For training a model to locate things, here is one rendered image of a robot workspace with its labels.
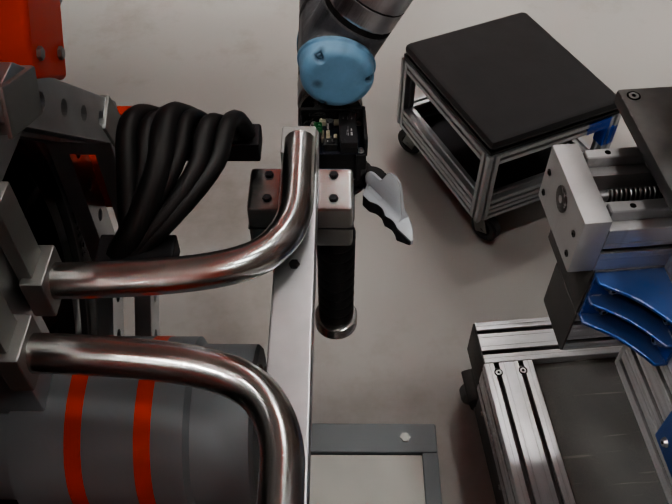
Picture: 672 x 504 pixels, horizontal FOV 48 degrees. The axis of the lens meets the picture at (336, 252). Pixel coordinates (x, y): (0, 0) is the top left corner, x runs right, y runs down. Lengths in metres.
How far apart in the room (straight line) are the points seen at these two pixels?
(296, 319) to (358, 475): 0.95
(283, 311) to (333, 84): 0.30
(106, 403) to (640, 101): 0.72
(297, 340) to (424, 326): 1.22
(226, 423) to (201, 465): 0.04
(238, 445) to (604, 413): 0.96
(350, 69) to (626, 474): 0.89
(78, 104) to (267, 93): 1.67
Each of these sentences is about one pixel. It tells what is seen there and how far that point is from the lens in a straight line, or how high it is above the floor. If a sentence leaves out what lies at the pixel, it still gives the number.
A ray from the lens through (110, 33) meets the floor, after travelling 2.63.
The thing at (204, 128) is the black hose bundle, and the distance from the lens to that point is 0.57.
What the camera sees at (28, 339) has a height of 1.01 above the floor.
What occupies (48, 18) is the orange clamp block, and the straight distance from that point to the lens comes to 0.60.
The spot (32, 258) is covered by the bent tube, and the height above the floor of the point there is 1.03.
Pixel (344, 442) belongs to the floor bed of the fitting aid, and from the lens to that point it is 1.48.
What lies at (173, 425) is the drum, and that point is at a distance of 0.57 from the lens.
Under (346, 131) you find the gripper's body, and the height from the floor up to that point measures 0.90.
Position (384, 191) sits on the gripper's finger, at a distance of 0.78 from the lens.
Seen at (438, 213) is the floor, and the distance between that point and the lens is 1.94.
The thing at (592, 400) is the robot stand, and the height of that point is 0.21.
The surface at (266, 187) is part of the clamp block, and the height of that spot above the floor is 0.95.
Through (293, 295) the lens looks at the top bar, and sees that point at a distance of 0.54.
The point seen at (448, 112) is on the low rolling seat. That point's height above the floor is 0.30.
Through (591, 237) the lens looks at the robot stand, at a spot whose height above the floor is 0.75.
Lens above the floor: 1.41
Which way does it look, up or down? 50 degrees down
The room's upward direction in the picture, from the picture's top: straight up
